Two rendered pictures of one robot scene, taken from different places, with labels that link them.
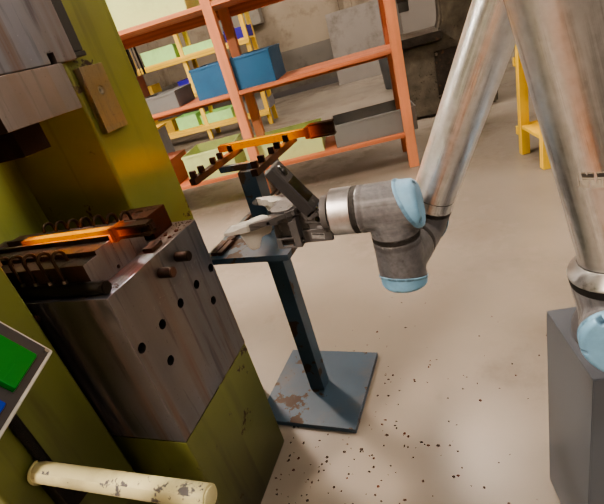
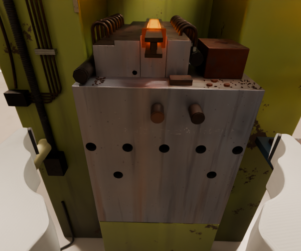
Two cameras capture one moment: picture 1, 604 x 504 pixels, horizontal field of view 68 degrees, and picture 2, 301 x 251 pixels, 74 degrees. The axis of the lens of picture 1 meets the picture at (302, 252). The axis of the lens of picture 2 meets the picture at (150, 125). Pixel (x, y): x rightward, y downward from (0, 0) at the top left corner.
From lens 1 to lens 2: 0.87 m
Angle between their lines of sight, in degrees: 57
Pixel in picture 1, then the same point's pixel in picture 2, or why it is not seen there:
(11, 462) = (36, 128)
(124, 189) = (247, 17)
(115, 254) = (138, 59)
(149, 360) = (93, 159)
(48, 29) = not seen: outside the picture
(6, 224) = (179, 11)
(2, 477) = not seen: hidden behind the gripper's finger
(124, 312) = (86, 110)
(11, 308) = (73, 49)
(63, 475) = not seen: hidden behind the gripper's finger
